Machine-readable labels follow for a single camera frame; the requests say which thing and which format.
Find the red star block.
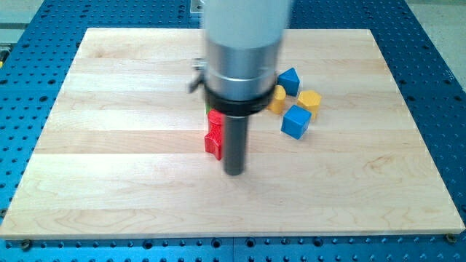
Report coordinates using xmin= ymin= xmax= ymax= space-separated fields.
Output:
xmin=204 ymin=127 xmax=223 ymax=160

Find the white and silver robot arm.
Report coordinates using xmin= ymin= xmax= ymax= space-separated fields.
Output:
xmin=189 ymin=0 xmax=293 ymax=117

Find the red circle block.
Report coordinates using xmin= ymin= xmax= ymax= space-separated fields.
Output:
xmin=207 ymin=109 xmax=224 ymax=129

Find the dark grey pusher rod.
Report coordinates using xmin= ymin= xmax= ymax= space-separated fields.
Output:
xmin=223 ymin=115 xmax=248 ymax=175

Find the yellow cylinder block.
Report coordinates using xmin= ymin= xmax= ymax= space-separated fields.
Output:
xmin=267 ymin=85 xmax=286 ymax=114

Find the blue cube block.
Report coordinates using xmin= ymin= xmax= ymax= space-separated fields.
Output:
xmin=281 ymin=105 xmax=312 ymax=140

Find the blue triangular block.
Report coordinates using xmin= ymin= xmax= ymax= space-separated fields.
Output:
xmin=277 ymin=68 xmax=301 ymax=97

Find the yellow hexagon block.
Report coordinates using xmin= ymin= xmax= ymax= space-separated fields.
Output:
xmin=297 ymin=90 xmax=322 ymax=121

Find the light wooden board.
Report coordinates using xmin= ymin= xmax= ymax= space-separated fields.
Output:
xmin=1 ymin=28 xmax=465 ymax=239

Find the blue perforated metal base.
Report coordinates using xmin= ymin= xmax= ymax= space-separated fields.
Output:
xmin=1 ymin=1 xmax=465 ymax=261

